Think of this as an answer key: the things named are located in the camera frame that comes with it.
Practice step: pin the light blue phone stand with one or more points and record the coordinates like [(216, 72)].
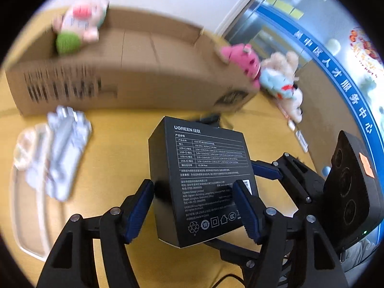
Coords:
[(63, 144)]

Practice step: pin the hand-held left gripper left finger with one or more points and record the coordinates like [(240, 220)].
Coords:
[(139, 213)]

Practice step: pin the pig plush toy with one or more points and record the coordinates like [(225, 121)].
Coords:
[(81, 21)]

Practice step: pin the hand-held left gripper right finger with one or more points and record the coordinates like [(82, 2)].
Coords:
[(246, 213)]

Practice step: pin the blue glass banner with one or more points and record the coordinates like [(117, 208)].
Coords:
[(330, 72)]

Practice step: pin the wooden desktop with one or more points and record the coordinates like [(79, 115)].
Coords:
[(120, 156)]

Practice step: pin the small white plush tag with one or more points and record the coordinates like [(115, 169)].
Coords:
[(291, 125)]

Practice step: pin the long white plush tag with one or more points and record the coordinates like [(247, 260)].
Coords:
[(301, 140)]

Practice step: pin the cardboard box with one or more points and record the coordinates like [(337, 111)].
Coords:
[(135, 75)]

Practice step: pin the red window decoration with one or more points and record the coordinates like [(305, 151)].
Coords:
[(364, 45)]

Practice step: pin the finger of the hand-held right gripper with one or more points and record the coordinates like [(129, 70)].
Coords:
[(237, 250), (265, 171)]

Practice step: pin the beige phone case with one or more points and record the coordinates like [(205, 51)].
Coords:
[(30, 138)]

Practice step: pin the cream plush toy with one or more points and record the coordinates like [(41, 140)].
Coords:
[(285, 61)]

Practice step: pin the black product box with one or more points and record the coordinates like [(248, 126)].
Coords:
[(204, 171)]

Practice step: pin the yellow sticky note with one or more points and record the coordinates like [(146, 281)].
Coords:
[(285, 6), (297, 12), (271, 0)]

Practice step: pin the pink plush toy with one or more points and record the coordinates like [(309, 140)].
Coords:
[(240, 60)]

